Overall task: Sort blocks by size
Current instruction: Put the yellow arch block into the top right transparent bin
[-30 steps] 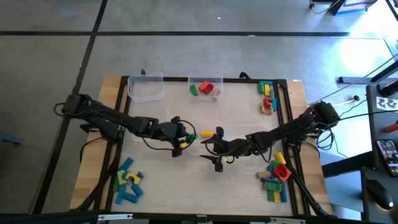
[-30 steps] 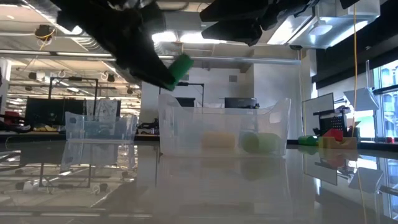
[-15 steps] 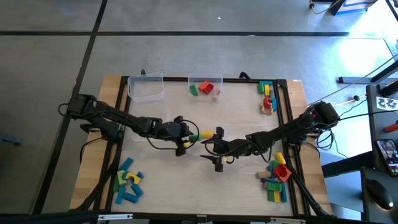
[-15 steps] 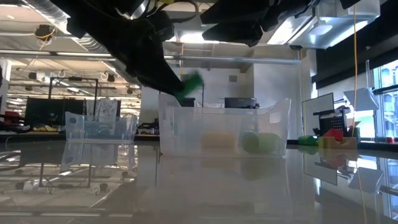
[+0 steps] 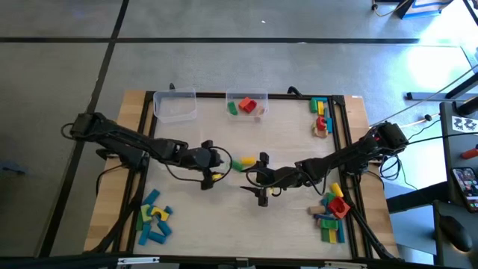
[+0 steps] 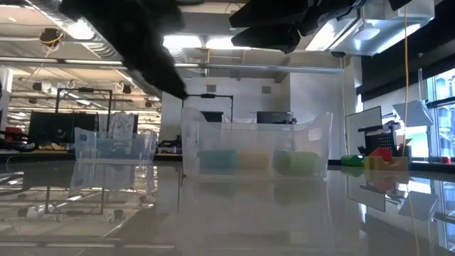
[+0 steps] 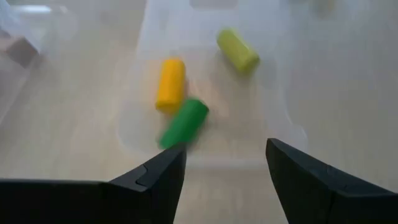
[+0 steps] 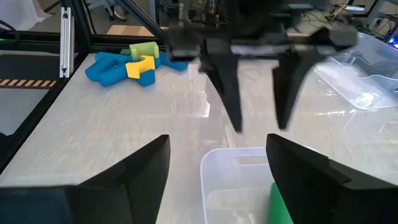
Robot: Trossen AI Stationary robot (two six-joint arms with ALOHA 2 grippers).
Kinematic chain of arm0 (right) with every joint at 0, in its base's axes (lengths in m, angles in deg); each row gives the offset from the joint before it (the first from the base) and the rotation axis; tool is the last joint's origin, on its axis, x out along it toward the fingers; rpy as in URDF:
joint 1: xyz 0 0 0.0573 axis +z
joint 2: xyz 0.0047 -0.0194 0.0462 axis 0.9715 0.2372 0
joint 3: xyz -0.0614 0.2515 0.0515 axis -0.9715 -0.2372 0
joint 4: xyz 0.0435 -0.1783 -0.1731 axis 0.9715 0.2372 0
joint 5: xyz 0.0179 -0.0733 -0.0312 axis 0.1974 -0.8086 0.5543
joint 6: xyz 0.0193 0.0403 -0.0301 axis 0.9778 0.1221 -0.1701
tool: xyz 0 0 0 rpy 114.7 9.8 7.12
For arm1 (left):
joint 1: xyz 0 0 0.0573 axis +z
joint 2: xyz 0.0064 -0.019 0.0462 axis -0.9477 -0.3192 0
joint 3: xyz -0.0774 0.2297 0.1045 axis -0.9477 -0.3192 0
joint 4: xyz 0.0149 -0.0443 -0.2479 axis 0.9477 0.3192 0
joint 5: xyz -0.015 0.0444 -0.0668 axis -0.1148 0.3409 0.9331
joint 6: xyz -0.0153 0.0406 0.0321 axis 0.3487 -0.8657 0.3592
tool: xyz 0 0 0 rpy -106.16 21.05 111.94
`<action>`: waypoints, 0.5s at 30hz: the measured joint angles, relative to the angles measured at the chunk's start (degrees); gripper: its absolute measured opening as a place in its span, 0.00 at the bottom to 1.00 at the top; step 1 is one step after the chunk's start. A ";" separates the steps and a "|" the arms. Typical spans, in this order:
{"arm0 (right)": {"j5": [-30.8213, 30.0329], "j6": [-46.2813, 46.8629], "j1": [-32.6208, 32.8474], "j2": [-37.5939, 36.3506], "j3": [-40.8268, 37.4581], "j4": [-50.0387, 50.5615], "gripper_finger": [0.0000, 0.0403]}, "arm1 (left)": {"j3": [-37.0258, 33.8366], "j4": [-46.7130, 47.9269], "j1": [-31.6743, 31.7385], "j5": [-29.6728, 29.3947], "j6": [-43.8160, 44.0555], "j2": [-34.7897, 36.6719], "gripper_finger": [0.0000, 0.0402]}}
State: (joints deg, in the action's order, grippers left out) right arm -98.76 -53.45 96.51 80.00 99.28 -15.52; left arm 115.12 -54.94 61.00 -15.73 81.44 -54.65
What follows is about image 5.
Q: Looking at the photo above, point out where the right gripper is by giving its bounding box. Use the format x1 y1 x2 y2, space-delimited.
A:
240 152 303 208

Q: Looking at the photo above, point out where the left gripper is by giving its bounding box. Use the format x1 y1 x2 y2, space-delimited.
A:
184 140 225 191

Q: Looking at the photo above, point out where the yellow arch block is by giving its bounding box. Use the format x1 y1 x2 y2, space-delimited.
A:
150 207 171 222

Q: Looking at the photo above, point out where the yellow-green arch block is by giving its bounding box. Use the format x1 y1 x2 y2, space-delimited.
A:
140 203 153 223

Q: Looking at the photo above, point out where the black rig beam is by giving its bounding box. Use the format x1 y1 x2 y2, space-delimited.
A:
0 253 478 269

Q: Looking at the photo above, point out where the black side desk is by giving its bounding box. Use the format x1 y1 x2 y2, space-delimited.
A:
386 99 478 269

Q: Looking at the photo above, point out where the black stand base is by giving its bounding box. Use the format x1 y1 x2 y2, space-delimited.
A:
406 70 478 102

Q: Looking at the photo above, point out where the black computer mouse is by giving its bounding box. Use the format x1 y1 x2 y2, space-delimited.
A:
438 214 474 253

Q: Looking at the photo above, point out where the smartphone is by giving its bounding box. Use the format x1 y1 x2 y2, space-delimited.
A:
451 167 478 214

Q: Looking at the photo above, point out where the white printed card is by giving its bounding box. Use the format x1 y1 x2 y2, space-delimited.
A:
451 115 478 132

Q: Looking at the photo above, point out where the blue and white box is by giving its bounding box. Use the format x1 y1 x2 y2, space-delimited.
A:
395 0 455 20

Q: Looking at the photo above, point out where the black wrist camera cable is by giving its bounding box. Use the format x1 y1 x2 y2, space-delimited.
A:
164 145 235 184
241 166 326 197

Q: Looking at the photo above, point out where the black aluminium table frame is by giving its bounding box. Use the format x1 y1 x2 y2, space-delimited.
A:
125 89 370 261

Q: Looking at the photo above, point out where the black cable bundle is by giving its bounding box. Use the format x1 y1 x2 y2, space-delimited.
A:
87 164 150 255
373 149 421 192

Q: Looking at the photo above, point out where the yellow floor cable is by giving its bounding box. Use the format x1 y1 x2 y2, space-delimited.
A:
371 0 412 19

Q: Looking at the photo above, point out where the red handled tool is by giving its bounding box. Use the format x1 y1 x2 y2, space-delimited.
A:
461 144 478 161

